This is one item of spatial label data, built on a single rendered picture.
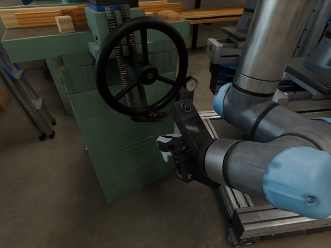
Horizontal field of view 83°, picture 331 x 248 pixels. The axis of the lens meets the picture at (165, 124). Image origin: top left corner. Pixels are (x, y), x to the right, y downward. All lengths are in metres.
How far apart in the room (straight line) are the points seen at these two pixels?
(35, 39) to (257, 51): 0.57
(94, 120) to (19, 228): 0.77
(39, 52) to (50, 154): 1.06
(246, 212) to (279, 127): 0.68
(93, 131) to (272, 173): 0.70
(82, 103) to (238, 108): 0.56
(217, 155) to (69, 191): 1.15
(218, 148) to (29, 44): 0.57
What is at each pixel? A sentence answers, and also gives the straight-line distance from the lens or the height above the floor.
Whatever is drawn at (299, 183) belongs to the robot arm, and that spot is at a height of 0.87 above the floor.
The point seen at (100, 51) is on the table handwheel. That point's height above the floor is 0.89.
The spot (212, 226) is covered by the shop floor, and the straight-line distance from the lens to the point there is 1.15.
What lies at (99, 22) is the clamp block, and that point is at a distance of 0.58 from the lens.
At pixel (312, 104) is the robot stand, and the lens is 0.68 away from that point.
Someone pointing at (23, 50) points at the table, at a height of 0.87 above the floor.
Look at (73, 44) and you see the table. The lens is 0.68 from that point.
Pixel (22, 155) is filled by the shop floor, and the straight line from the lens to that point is 1.74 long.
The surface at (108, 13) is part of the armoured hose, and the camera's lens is 0.58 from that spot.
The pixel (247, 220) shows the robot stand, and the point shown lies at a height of 0.23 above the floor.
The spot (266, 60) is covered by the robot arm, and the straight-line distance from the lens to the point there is 0.34.
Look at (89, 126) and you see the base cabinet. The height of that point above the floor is 0.56.
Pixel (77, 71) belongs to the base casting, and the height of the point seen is 0.79.
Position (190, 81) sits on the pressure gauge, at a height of 0.68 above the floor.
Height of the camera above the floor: 1.03
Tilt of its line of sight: 38 degrees down
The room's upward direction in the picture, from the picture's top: straight up
